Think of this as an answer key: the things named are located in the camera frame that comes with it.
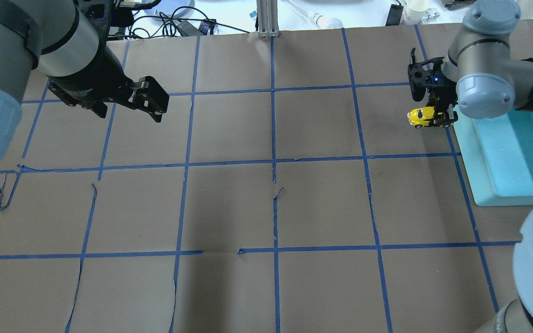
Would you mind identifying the aluminium frame post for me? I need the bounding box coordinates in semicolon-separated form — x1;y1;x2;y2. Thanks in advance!
256;0;280;38

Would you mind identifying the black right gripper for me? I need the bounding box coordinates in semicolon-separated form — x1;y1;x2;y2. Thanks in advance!
408;47;459;127

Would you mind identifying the white paper cup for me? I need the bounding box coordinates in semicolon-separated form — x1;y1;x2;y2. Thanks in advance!
403;0;431;25

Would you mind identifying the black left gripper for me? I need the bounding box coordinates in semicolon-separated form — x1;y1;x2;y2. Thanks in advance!
47;46;170;123

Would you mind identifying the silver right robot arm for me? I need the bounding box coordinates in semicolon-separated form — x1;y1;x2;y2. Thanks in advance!
407;0;533;333

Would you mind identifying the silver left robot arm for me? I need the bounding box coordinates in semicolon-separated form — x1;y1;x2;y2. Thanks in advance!
0;0;169;160

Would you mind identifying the blue plate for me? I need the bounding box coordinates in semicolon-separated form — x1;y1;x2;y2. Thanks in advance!
155;0;195;18

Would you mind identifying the turquoise plastic storage bin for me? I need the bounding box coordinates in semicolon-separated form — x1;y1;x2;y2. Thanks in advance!
455;111;533;206

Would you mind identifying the yellow toy beetle car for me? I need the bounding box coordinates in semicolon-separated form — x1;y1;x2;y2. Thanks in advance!
407;107;436;128

